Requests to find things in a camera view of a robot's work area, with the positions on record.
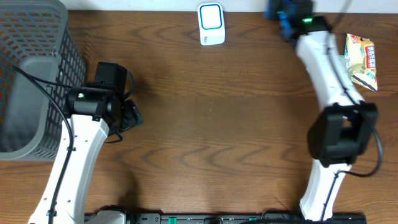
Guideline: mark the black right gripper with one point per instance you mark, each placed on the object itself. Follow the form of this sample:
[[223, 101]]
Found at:
[[270, 9]]

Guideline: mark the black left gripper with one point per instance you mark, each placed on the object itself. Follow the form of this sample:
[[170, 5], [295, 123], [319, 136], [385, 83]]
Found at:
[[134, 116]]

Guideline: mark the large white snack bag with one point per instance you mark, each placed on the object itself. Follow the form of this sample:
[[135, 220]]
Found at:
[[360, 58]]

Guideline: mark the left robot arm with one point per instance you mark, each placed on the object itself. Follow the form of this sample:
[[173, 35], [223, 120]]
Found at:
[[93, 112]]

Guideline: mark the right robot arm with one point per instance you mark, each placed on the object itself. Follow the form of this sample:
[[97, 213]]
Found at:
[[343, 140]]

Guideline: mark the white barcode scanner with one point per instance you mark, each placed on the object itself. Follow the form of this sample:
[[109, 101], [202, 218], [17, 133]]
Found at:
[[211, 23]]

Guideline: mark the grey plastic mesh basket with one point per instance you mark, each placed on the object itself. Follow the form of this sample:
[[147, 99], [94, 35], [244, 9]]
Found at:
[[35, 38]]

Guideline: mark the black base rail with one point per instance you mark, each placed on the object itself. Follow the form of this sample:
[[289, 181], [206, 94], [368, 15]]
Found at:
[[113, 216]]

